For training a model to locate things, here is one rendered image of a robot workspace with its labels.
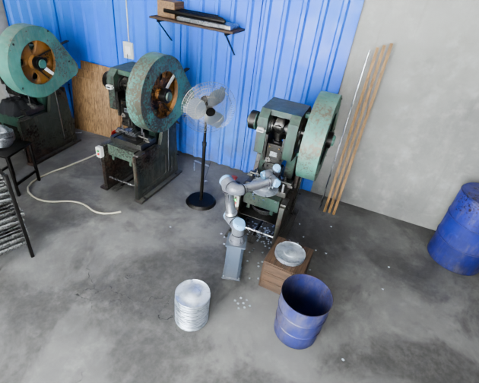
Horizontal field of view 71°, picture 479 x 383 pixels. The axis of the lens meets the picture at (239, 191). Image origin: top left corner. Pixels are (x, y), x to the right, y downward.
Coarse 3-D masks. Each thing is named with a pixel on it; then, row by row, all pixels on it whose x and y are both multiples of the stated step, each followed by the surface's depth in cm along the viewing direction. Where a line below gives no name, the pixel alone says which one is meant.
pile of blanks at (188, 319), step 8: (176, 304) 273; (208, 304) 281; (176, 312) 280; (184, 312) 271; (192, 312) 269; (200, 312) 274; (176, 320) 286; (184, 320) 276; (192, 320) 276; (200, 320) 279; (184, 328) 282; (192, 328) 282; (200, 328) 286
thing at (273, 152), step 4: (272, 140) 337; (268, 144) 332; (272, 144) 330; (276, 144) 330; (280, 144) 330; (268, 148) 334; (272, 148) 332; (276, 148) 331; (280, 148) 329; (268, 152) 336; (272, 152) 334; (276, 152) 333; (280, 152) 331; (268, 156) 338; (272, 156) 336; (276, 156) 335; (268, 160) 339; (272, 160) 339; (276, 160) 337; (264, 164) 345; (268, 164) 339; (272, 164) 338; (268, 168) 342
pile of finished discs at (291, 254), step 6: (276, 246) 324; (282, 246) 326; (288, 246) 327; (294, 246) 328; (300, 246) 328; (276, 252) 318; (282, 252) 319; (288, 252) 319; (294, 252) 320; (300, 252) 321; (282, 258) 312; (288, 258) 313; (294, 258) 314; (300, 258) 315; (288, 264) 310; (294, 264) 310
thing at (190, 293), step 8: (200, 280) 289; (176, 288) 280; (184, 288) 281; (192, 288) 281; (200, 288) 283; (208, 288) 284; (176, 296) 273; (184, 296) 274; (192, 296) 274; (200, 296) 276; (208, 296) 277; (184, 304) 268; (192, 304) 269; (200, 304) 270
